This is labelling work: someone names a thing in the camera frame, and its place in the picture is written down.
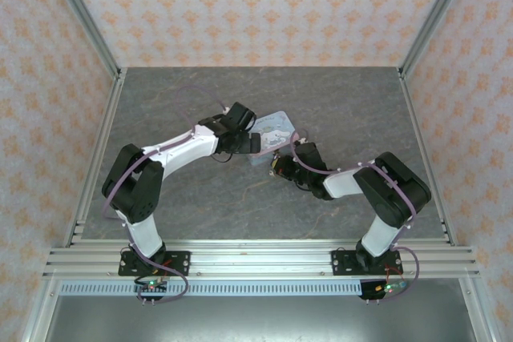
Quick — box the blue cartoon tin box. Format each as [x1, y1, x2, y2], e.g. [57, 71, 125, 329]
[248, 110, 298, 167]

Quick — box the aluminium front rail beam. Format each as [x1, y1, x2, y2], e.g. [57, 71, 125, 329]
[42, 239, 481, 280]

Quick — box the aluminium frame post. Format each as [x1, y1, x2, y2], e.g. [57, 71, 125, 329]
[399, 0, 479, 75]
[41, 0, 122, 75]

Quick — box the grey metal shelf panel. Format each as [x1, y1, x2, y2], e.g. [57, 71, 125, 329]
[22, 293, 499, 342]

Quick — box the grey slotted cable duct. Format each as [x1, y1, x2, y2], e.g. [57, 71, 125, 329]
[59, 280, 402, 297]

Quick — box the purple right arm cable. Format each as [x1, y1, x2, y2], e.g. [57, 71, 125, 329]
[289, 129, 422, 302]

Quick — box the small controller circuit board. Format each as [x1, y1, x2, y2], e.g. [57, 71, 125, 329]
[134, 277, 170, 305]
[359, 280, 409, 303]

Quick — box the aluminium side rail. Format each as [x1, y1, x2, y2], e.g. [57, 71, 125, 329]
[63, 67, 127, 247]
[398, 67, 457, 247]

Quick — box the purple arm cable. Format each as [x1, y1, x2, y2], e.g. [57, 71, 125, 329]
[289, 129, 422, 302]
[102, 85, 228, 305]

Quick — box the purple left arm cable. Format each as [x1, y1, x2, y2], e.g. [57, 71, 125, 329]
[102, 85, 228, 305]

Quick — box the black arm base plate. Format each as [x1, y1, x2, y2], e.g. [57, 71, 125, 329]
[117, 250, 192, 277]
[331, 249, 404, 277]

